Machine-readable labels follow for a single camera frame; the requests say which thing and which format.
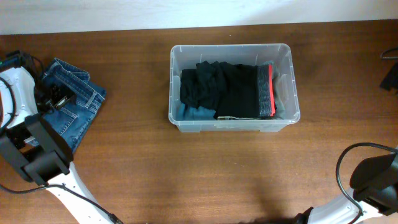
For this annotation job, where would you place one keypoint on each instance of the light blue jeans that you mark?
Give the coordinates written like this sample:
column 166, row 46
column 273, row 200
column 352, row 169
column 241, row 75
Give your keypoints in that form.
column 280, row 105

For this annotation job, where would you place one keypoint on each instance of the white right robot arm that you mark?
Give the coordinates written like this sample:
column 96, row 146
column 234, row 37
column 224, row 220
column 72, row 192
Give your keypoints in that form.
column 372, row 190

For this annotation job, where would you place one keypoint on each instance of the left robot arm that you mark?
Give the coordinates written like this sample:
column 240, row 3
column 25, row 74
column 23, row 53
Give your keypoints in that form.
column 33, row 148

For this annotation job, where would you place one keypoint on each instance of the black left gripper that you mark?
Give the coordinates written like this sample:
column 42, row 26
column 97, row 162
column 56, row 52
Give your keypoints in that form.
column 60, row 94

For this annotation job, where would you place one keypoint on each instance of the clear plastic storage bin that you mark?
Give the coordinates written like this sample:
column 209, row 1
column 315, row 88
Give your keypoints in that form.
column 284, row 83

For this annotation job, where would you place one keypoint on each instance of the dark blue jeans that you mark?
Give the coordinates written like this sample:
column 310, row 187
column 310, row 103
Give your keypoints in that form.
column 74, row 119

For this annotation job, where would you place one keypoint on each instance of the small blue denim cloth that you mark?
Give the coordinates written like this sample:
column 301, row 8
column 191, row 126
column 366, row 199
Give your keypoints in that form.
column 188, row 113

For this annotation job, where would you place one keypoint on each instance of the black garment with red stripe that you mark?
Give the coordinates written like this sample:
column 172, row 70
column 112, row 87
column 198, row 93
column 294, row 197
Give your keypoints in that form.
column 245, row 90

